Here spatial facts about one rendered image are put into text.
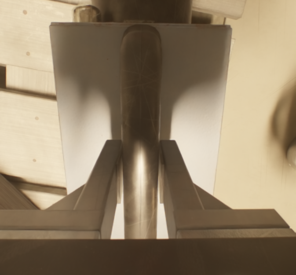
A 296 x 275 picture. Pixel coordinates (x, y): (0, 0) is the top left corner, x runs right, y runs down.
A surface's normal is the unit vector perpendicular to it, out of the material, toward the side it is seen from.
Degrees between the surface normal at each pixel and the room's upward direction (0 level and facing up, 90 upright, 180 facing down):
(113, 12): 28
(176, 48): 0
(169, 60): 0
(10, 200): 90
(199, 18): 0
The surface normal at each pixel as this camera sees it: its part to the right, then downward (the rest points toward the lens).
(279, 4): 0.02, 0.29
